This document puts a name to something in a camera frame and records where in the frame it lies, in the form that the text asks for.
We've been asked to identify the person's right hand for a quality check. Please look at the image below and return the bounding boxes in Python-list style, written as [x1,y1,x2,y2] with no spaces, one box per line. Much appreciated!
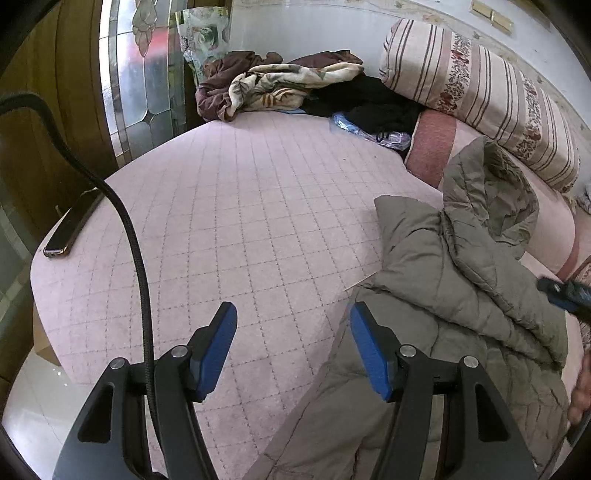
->
[568,350,591,426]

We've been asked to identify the clear blue plastic bag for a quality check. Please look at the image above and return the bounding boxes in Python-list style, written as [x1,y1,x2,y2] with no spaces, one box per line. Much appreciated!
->
[329,111,411,151]

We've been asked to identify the black braided cable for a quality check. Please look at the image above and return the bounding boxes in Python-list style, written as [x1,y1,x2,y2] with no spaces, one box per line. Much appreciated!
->
[0,92,157,476]

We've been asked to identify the leaded glass door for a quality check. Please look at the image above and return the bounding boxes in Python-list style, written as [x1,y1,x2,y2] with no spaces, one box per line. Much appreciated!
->
[99,0,190,160]

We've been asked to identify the cream leaf-print blanket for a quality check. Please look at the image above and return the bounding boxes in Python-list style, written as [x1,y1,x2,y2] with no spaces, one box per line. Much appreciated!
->
[228,62,365,121]

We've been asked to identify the pink folded blanket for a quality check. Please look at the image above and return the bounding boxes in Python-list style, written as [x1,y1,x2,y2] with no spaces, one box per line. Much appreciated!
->
[404,111,591,288]

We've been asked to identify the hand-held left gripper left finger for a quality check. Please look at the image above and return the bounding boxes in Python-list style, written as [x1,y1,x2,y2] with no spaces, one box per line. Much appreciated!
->
[51,301,238,480]

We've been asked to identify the olive puffer jacket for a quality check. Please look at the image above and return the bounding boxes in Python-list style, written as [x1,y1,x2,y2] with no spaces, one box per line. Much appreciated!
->
[242,136,573,480]

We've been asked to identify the floral gift bag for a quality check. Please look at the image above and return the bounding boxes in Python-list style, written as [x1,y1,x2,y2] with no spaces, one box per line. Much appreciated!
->
[181,7,232,70]

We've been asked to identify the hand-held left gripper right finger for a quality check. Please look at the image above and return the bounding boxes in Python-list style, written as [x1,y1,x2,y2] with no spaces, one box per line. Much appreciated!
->
[349,301,539,480]

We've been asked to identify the pink quilted bed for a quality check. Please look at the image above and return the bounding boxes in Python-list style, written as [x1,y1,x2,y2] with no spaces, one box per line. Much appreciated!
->
[30,110,446,480]

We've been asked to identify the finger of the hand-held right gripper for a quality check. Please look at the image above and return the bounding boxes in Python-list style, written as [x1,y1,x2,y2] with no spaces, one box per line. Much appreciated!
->
[537,276,591,324]

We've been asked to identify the dark smartphone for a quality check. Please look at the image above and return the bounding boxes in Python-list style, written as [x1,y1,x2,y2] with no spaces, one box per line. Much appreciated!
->
[43,189,106,258]

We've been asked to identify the wooden door panel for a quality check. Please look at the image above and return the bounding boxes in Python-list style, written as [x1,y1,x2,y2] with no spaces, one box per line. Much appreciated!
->
[0,0,116,222]

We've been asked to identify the cardboard box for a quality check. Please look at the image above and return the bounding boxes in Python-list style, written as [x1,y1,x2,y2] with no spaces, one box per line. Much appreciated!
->
[32,305,59,366]

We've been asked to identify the brown blanket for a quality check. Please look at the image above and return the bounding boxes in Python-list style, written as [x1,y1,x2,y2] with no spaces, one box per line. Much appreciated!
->
[195,50,365,123]

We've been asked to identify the striped floral pillow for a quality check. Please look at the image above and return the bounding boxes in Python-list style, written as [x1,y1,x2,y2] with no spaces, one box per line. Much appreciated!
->
[379,18,581,193]

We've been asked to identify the black clothes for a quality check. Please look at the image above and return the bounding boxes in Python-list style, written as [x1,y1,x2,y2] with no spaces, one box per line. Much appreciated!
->
[302,74,426,145]

